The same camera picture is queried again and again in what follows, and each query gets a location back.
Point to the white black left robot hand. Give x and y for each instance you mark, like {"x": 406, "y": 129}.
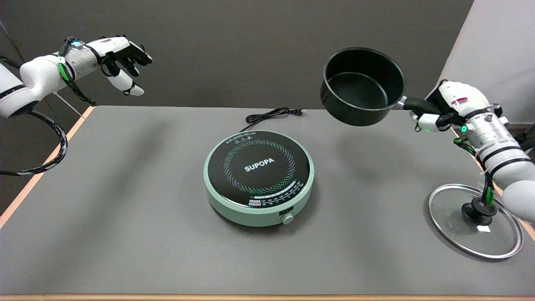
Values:
{"x": 115, "y": 44}

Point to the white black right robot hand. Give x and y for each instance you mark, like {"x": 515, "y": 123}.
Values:
{"x": 457, "y": 94}

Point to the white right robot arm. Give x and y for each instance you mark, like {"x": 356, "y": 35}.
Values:
{"x": 508, "y": 167}

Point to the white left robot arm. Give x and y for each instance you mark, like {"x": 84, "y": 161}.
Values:
{"x": 39, "y": 75}

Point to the green round induction cooker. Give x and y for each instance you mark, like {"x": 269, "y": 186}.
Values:
{"x": 259, "y": 167}

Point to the glass lid with black knob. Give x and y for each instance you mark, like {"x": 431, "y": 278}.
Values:
{"x": 451, "y": 221}

